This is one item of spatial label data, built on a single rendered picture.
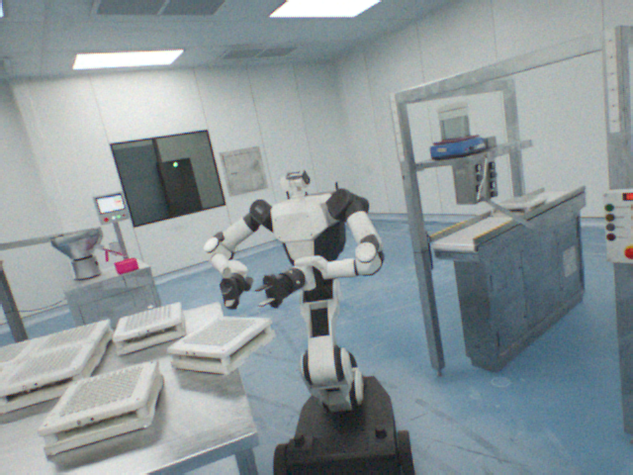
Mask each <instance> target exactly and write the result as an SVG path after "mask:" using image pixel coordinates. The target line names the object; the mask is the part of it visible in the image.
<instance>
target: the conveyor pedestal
mask: <svg viewBox="0 0 633 475"><path fill-rule="evenodd" d="M577 213H578V215H577V216H576V217H574V213H573V214H571V215H570V216H568V217H566V218H564V219H562V220H560V221H559V222H557V223H555V224H553V225H551V226H550V227H549V228H547V229H544V230H543V234H544V236H541V237H540V236H539V235H538V233H536V234H534V235H532V236H531V237H528V238H526V239H524V240H523V241H521V242H519V243H517V244H515V245H514V246H512V247H510V248H508V249H506V250H505V251H503V252H501V253H500V254H499V255H497V256H495V259H496V262H495V263H493V264H491V262H490V260H489V259H488V260H487V261H485V262H483V263H482V262H472V261H461V260H453V263H454V269H455V277H456V284H457V291H458V299H459V306H460V313H461V320H462V328H463V335H464V341H465V349H466V356H467V357H469V358H471V363H472V365H473V366H476V367H479V368H482V369H486V370H489V371H492V372H495V373H498V372H499V371H500V370H502V369H503V368H504V367H505V366H506V365H507V364H508V363H509V362H510V361H511V360H512V359H514V358H515V357H516V356H517V355H518V354H519V353H521V352H522V351H523V350H524V349H525V348H526V347H528V346H529V345H530V344H531V343H532V342H533V341H535V340H536V339H537V338H538V337H539V336H540V335H543V334H544V333H545V332H546V331H547V330H549V329H550V328H551V327H552V326H554V325H555V324H557V323H558V322H559V321H560V320H561V319H563V318H564V317H565V316H566V315H567V314H568V313H569V312H570V311H571V310H572V309H573V308H574V307H576V306H577V305H578V304H579V303H580V302H581V301H582V300H583V294H584V293H585V292H586V282H585V269H584V255H583V241H582V227H581V213H580V210H578V211H577Z"/></svg>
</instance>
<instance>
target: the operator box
mask: <svg viewBox="0 0 633 475"><path fill-rule="evenodd" d="M623 193H633V189H618V190H607V191H605V192H603V193H602V197H603V213H604V229H605V245H606V260H607V261H611V262H626V263H633V259H631V258H628V257H627V256H626V255H625V248H626V247H627V246H628V245H630V244H633V229H632V227H633V220H632V215H633V210H632V209H631V206H632V205H633V201H623ZM608 203H610V204H612V205H613V206H614V209H613V211H611V212H607V211H605V210H604V206H605V205H606V204H608ZM615 206H616V208H615ZM621 206H624V208H622V207H621ZM627 206H630V207H629V208H627ZM617 207H621V208H617ZM625 207H626V208H625ZM608 213H610V214H613V215H614V217H615V218H614V220H613V221H612V222H608V221H607V220H606V219H605V215H606V214H608ZM616 216H617V217H616ZM618 216H625V218H624V219H619V217H618ZM616 218H617V219H616ZM609 223H612V224H614V225H615V230H614V231H612V232H610V231H608V230H607V229H606V228H605V226H606V225H607V224H609ZM616 226H619V228H620V226H623V227H624V226H625V229H624V228H623V229H622V228H620V229H619V228H618V227H616ZM608 233H614V234H615V236H616V238H615V240H608V239H607V238H606V235H607V234H608ZM619 236H620V237H619ZM627 236H628V238H627Z"/></svg>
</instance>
